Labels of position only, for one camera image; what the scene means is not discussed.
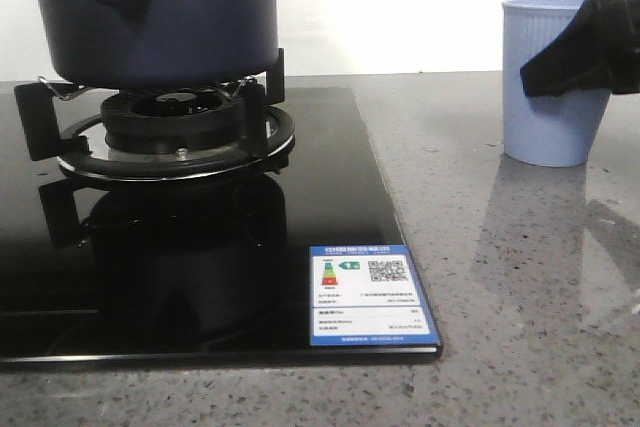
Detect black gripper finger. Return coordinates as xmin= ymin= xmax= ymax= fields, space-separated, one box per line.
xmin=520 ymin=0 xmax=639 ymax=97

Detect light blue ribbed cup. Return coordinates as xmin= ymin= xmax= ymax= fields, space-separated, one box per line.
xmin=502 ymin=0 xmax=611 ymax=167

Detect black right burner pot support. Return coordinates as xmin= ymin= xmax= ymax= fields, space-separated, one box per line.
xmin=14 ymin=53 xmax=295 ymax=183

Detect dark blue cooking pot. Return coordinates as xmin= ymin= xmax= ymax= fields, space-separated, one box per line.
xmin=38 ymin=0 xmax=278 ymax=89

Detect blue energy label sticker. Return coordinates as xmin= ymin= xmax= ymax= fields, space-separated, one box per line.
xmin=310 ymin=244 xmax=440 ymax=348

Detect black glass gas stove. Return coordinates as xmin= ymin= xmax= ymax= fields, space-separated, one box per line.
xmin=1 ymin=87 xmax=443 ymax=371

